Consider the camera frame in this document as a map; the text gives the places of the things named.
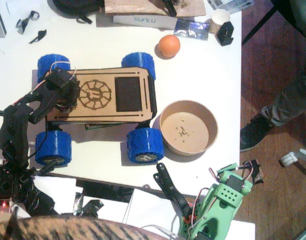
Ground white paper sheet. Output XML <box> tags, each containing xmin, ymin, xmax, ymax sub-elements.
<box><xmin>34</xmin><ymin>176</ymin><xmax>80</xmax><ymax>216</ymax></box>

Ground blue foil packet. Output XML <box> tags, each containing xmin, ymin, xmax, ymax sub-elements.
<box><xmin>173</xmin><ymin>19</ymin><xmax>210</xmax><ymax>41</ymax></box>

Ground grey metal bar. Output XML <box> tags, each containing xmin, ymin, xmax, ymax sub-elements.
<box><xmin>294</xmin><ymin>148</ymin><xmax>306</xmax><ymax>181</ymax></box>

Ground small board with red LED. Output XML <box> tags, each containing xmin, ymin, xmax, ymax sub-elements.
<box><xmin>0</xmin><ymin>197</ymin><xmax>15</xmax><ymax>213</ymax></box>

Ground black cable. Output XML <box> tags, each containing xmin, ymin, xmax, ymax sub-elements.
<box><xmin>26</xmin><ymin>129</ymin><xmax>50</xmax><ymax>163</ymax></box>

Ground white foam board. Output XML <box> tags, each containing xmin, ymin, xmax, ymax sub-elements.
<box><xmin>227</xmin><ymin>219</ymin><xmax>256</xmax><ymax>240</ymax></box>

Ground black spring clamp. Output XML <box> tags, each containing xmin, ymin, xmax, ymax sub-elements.
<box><xmin>152</xmin><ymin>162</ymin><xmax>193</xmax><ymax>221</ymax></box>
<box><xmin>34</xmin><ymin>159</ymin><xmax>61</xmax><ymax>176</ymax></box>

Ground white paper cup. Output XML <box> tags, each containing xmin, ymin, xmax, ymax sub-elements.
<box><xmin>209</xmin><ymin>9</ymin><xmax>231</xmax><ymax>35</ymax></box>

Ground black tool handle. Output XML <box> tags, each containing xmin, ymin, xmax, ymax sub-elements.
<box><xmin>161</xmin><ymin>0</ymin><xmax>178</xmax><ymax>18</ymax></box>

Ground black plastic scrap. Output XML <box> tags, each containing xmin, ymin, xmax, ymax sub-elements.
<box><xmin>29</xmin><ymin>29</ymin><xmax>48</xmax><ymax>45</ymax></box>
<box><xmin>15</xmin><ymin>10</ymin><xmax>40</xmax><ymax>35</ymax></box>

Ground white red servo wire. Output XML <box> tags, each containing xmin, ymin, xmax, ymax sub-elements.
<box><xmin>50</xmin><ymin>61</ymin><xmax>78</xmax><ymax>79</ymax></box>

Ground grey green garment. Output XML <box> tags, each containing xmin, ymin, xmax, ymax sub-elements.
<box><xmin>289</xmin><ymin>0</ymin><xmax>306</xmax><ymax>43</ymax></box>

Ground black bag with strap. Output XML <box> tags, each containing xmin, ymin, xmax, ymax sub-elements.
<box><xmin>52</xmin><ymin>0</ymin><xmax>105</xmax><ymax>25</ymax></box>

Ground clear plastic case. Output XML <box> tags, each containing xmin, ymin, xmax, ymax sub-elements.
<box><xmin>209</xmin><ymin>0</ymin><xmax>255</xmax><ymax>15</ymax></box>

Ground white SUNLU box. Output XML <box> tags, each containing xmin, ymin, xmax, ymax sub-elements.
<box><xmin>112</xmin><ymin>14</ymin><xmax>178</xmax><ymax>30</ymax></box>

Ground black crumpled bag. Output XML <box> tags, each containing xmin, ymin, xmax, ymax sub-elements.
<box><xmin>25</xmin><ymin>184</ymin><xmax>60</xmax><ymax>217</ymax></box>

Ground white caster wheel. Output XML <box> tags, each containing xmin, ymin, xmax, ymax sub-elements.
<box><xmin>279</xmin><ymin>151</ymin><xmax>299</xmax><ymax>168</ymax></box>

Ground green circuit board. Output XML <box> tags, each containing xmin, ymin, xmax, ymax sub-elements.
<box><xmin>85</xmin><ymin>122</ymin><xmax>118</xmax><ymax>131</ymax></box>

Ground blue rover wheel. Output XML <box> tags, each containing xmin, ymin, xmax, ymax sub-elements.
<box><xmin>37</xmin><ymin>53</ymin><xmax>71</xmax><ymax>83</ymax></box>
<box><xmin>121</xmin><ymin>51</ymin><xmax>156</xmax><ymax>81</ymax></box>
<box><xmin>35</xmin><ymin>129</ymin><xmax>73</xmax><ymax>167</ymax></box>
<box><xmin>126</xmin><ymin>127</ymin><xmax>165</xmax><ymax>166</ymax></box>

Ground black plastic bracket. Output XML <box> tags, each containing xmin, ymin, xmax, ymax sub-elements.
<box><xmin>216</xmin><ymin>21</ymin><xmax>235</xmax><ymax>47</ymax></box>

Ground brown paper bowl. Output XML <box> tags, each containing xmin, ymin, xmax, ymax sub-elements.
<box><xmin>159</xmin><ymin>99</ymin><xmax>219</xmax><ymax>157</ymax></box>

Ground wooden deck rover body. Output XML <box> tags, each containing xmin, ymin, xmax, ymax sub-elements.
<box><xmin>32</xmin><ymin>66</ymin><xmax>158</xmax><ymax>131</ymax></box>

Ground black rectangular rover panel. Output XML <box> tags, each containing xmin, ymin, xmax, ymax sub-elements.
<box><xmin>114</xmin><ymin>76</ymin><xmax>143</xmax><ymax>113</ymax></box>

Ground grey trouser leg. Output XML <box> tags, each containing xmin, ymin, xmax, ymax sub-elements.
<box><xmin>261</xmin><ymin>49</ymin><xmax>306</xmax><ymax>127</ymax></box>

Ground black shoe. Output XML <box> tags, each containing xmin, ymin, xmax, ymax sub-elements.
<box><xmin>239</xmin><ymin>113</ymin><xmax>272</xmax><ymax>153</ymax></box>

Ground brown striped fabric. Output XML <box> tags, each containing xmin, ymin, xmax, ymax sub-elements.
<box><xmin>0</xmin><ymin>207</ymin><xmax>168</xmax><ymax>240</ymax></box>

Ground wooden board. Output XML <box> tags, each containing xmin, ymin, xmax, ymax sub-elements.
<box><xmin>104</xmin><ymin>0</ymin><xmax>207</xmax><ymax>18</ymax></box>

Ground orange fruit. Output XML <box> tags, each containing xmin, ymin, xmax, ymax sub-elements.
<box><xmin>157</xmin><ymin>34</ymin><xmax>181</xmax><ymax>59</ymax></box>

